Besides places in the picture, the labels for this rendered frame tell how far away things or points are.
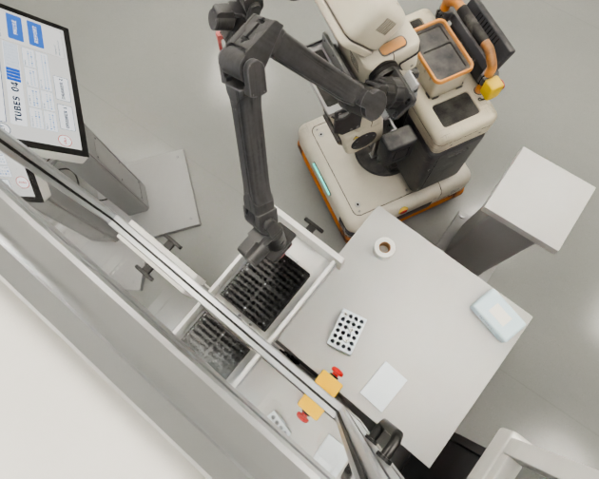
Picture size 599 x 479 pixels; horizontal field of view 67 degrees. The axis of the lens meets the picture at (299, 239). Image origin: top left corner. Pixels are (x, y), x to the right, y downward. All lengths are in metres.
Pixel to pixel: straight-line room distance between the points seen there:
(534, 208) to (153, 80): 2.16
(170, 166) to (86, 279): 2.28
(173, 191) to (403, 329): 1.49
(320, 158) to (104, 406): 1.96
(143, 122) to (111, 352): 2.54
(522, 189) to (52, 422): 1.62
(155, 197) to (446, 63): 1.58
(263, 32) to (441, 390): 1.15
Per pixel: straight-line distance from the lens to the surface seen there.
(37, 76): 1.72
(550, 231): 1.75
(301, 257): 1.46
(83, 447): 0.33
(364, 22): 1.21
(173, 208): 2.48
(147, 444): 0.31
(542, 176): 1.81
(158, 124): 2.76
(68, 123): 1.66
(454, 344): 1.56
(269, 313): 1.37
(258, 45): 0.92
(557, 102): 2.98
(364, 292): 1.52
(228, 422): 0.27
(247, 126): 0.97
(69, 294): 0.32
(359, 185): 2.14
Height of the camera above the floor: 2.26
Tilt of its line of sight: 74 degrees down
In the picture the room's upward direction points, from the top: 9 degrees counter-clockwise
